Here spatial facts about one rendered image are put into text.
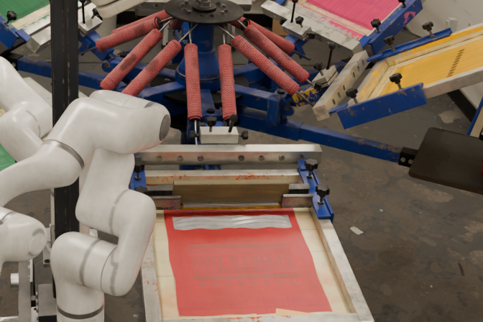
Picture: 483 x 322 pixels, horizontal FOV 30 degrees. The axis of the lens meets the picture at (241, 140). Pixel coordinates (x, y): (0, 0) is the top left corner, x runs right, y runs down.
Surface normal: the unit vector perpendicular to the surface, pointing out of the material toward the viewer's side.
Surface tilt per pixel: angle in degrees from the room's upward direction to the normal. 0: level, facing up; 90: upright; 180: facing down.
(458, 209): 0
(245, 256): 0
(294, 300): 0
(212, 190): 90
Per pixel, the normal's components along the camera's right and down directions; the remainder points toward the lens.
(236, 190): 0.15, 0.47
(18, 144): -0.36, 0.32
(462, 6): -0.99, 0.00
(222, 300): 0.08, -0.88
